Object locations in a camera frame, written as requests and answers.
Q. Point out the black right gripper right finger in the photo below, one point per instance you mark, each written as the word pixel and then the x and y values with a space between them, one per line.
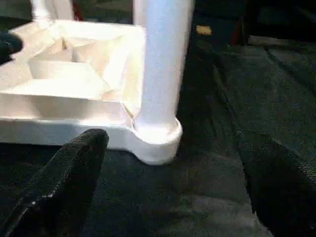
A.
pixel 284 192

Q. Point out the black work mat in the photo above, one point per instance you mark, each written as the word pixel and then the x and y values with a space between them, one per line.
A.
pixel 222 123

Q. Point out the tan label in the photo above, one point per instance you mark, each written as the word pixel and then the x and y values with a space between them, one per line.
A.
pixel 204 30

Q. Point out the white plastic table leg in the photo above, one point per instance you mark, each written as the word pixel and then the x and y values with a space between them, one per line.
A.
pixel 163 59
pixel 47 10

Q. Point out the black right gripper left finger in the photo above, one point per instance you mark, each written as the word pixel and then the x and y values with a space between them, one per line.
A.
pixel 59 192

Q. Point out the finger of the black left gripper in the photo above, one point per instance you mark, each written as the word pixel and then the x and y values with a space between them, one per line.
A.
pixel 9 45

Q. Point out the white plastic table top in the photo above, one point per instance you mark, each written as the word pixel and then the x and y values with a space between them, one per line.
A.
pixel 74 74

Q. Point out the red bottle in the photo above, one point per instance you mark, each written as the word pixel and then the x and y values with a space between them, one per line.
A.
pixel 77 10

